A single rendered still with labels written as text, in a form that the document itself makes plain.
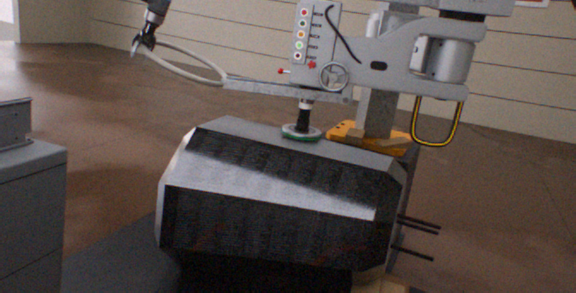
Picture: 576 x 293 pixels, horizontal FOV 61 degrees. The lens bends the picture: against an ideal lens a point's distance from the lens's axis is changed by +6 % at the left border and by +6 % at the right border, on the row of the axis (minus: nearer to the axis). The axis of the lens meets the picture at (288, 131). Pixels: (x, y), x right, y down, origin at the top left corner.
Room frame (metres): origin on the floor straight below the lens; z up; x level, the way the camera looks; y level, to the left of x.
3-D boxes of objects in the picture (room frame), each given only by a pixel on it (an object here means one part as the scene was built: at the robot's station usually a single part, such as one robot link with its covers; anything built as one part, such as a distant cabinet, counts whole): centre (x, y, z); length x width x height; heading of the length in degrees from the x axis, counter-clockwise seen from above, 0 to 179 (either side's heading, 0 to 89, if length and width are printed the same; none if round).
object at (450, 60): (2.33, -0.73, 1.37); 0.19 x 0.19 x 0.20
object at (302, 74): (2.38, -0.15, 1.34); 0.36 x 0.22 x 0.45; 85
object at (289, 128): (2.39, -0.07, 0.89); 0.21 x 0.21 x 0.01
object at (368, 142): (2.95, -0.55, 0.76); 0.49 x 0.49 x 0.05; 69
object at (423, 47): (2.76, -0.60, 1.39); 0.74 x 0.34 x 0.25; 16
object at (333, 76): (2.26, -0.18, 1.22); 0.15 x 0.10 x 0.15; 85
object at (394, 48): (2.34, -0.46, 1.33); 0.74 x 0.23 x 0.49; 85
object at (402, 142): (2.74, -0.65, 0.80); 0.20 x 0.10 x 0.05; 111
